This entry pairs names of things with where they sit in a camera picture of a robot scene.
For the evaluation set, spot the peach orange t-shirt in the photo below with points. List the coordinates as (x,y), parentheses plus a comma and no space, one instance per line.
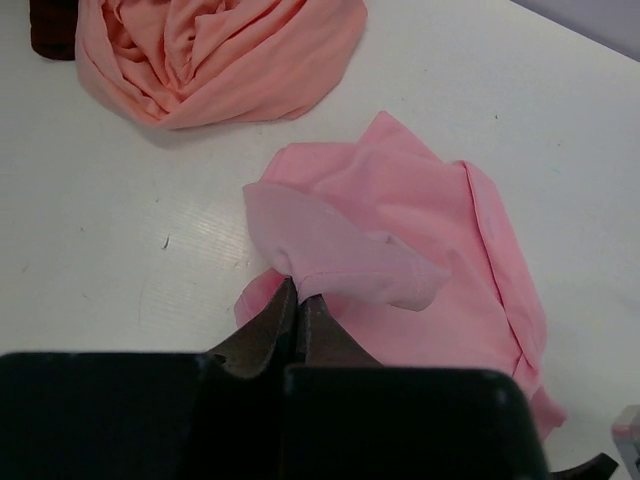
(182,64)

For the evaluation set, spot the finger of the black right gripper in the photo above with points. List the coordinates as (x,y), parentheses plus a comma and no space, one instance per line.
(600,467)

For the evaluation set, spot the light pink t-shirt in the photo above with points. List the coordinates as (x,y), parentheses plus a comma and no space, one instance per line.
(416,257)

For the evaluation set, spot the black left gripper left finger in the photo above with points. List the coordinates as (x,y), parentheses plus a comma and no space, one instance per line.
(124,415)

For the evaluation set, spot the dark maroon t-shirt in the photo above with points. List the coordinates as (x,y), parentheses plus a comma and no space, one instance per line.
(53,28)

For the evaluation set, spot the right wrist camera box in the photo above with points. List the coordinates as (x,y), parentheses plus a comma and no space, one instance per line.
(625,433)

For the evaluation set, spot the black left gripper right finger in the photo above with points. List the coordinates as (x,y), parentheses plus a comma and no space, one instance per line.
(407,423)

